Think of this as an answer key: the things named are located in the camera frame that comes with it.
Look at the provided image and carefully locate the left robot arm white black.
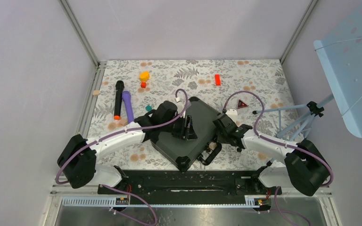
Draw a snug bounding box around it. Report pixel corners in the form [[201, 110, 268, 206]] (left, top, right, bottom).
[[55, 100, 191, 194]]

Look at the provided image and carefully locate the black microphone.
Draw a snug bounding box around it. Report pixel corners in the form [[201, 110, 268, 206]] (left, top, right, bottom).
[[114, 80, 124, 121]]

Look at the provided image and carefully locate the small red cube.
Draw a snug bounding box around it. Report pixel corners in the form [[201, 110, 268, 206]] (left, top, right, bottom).
[[140, 82, 147, 89]]

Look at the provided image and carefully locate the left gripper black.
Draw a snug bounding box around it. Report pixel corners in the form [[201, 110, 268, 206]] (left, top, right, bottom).
[[161, 113, 197, 140]]

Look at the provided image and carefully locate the light blue perforated panel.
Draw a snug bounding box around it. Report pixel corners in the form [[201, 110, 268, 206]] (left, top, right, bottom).
[[313, 4, 362, 138]]

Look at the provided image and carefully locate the light blue tripod stand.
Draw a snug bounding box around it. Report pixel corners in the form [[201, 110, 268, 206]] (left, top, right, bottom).
[[252, 94, 334, 141]]

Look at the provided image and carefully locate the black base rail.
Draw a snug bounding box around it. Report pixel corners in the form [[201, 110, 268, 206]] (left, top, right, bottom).
[[92, 170, 282, 206]]

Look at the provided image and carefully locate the teal small cube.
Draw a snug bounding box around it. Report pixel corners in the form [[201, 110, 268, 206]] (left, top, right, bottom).
[[145, 105, 153, 112]]

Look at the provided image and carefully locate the red block beside case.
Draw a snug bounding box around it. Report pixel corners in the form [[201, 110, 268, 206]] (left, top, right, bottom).
[[214, 74, 221, 86]]

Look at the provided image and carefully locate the black poker chip case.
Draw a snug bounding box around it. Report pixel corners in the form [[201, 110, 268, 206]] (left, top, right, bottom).
[[150, 97, 222, 172]]

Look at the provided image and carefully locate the floral table mat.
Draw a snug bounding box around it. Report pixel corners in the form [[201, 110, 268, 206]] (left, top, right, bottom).
[[79, 59, 314, 171]]

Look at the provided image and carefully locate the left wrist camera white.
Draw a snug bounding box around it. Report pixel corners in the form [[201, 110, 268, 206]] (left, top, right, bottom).
[[175, 97, 189, 114]]

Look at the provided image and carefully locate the red black triangle card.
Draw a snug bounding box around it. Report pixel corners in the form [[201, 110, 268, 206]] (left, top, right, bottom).
[[237, 99, 248, 109]]

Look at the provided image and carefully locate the purple toy microphone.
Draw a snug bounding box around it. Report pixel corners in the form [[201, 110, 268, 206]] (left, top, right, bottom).
[[122, 91, 134, 123]]

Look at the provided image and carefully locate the yellow cylinder block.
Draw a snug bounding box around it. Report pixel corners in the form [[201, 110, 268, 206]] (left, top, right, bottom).
[[140, 71, 150, 82]]

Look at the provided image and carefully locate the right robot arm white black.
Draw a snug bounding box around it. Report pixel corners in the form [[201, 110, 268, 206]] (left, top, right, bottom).
[[213, 113, 334, 196]]

